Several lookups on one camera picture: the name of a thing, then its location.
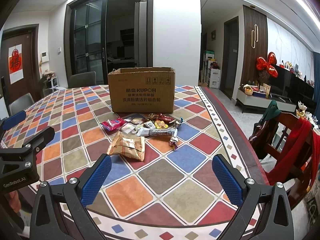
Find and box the grey dining chair left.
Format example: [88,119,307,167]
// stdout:
[9,93,34,116]

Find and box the dark entrance door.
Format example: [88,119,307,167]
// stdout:
[1,24,43,107]

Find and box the white tv cabinet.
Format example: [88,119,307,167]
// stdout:
[235,89,296,113]

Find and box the brown cardboard box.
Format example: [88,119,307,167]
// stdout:
[108,67,175,114]

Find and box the gold brown snack packet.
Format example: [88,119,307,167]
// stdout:
[106,131,145,161]

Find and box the wooden chair with red cloth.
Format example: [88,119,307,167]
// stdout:
[249,100,319,208]

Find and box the white storage cabinet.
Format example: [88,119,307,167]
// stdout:
[208,68,221,89]

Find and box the long clear white snack bar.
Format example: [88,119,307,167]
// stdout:
[136,127,177,137]

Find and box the pink snack packet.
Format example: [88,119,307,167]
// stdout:
[101,118,126,131]

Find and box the yellow snack packet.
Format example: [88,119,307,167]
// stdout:
[154,120,168,129]

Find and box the grey dining chair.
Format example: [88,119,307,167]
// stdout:
[9,93,34,116]
[68,72,97,88]

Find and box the red balloon bow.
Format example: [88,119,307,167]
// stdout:
[255,52,278,78]

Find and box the blue foil candy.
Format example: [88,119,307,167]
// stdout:
[169,128,179,150]

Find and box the colourful checkered tablecloth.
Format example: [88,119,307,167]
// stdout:
[0,84,271,240]

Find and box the black glass sliding door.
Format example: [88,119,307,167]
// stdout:
[69,0,108,85]

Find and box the red fu door poster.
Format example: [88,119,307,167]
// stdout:
[8,44,24,85]

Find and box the dark red snack packet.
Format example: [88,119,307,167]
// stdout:
[147,113,176,124]

